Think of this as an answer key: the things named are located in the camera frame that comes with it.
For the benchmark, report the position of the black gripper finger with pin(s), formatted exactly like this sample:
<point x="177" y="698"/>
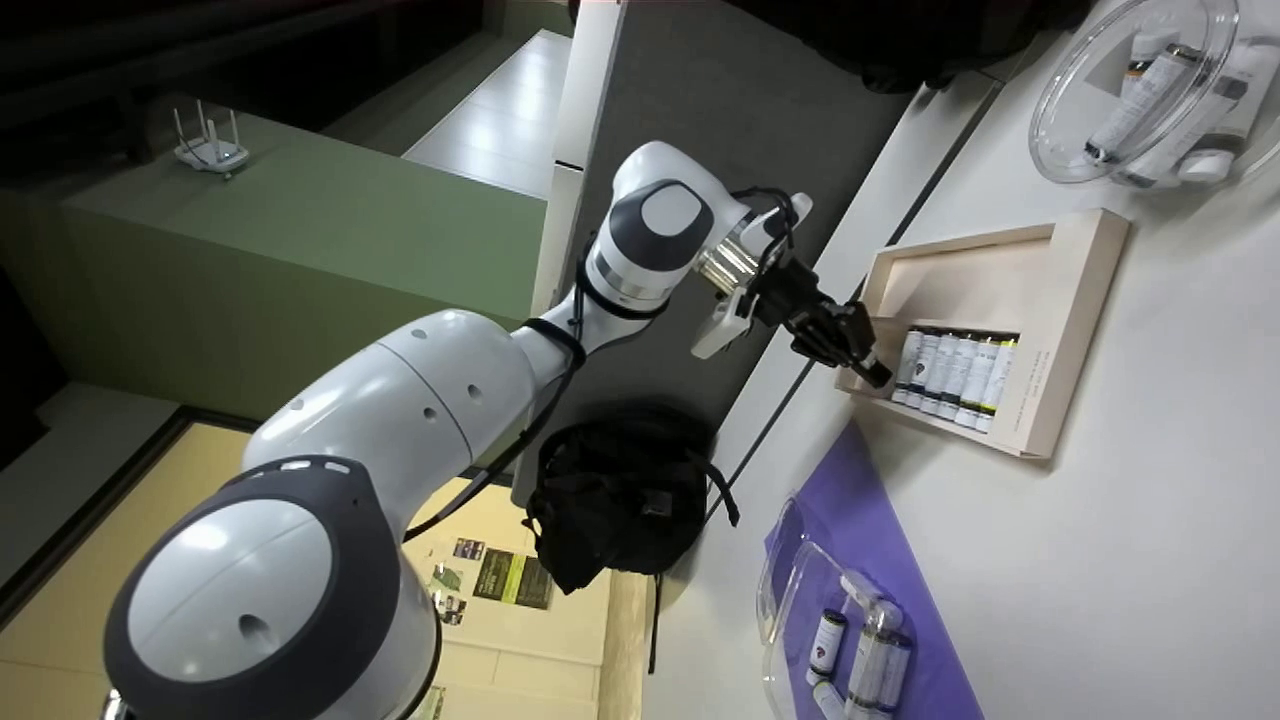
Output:
<point x="850" y="322"/>
<point x="855" y="360"/>

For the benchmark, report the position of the shallow wooden compartment box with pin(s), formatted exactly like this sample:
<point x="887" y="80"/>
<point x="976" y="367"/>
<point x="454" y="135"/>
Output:
<point x="1082" y="332"/>

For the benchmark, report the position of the clear plastic bowl with tubes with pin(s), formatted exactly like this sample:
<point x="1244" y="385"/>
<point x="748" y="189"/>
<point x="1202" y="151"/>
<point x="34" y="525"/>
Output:
<point x="1066" y="94"/>

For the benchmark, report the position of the small dark poster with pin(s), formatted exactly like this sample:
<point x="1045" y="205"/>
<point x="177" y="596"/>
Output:
<point x="498" y="576"/>

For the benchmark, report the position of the white wifi router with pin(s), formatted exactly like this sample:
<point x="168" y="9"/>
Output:
<point x="209" y="155"/>

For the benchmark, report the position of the green square column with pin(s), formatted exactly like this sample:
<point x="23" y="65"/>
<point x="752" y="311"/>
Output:
<point x="294" y="267"/>

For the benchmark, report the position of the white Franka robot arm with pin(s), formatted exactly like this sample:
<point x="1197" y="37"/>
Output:
<point x="403" y="401"/>

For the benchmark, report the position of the grey desk partition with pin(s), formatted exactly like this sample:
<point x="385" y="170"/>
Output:
<point x="800" y="135"/>

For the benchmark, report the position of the purple mat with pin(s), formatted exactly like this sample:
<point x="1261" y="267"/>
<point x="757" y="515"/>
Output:
<point x="855" y="521"/>

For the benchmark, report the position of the clear plastic bowl with bottles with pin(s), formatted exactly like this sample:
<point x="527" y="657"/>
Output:
<point x="786" y="601"/>

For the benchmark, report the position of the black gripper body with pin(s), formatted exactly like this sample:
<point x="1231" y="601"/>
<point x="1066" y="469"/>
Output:
<point x="793" y="302"/>

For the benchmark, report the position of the long white tube black cap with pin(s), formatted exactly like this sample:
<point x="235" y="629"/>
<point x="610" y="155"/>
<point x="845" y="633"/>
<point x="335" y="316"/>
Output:
<point x="1140" y="103"/>
<point x="1220" y="141"/>

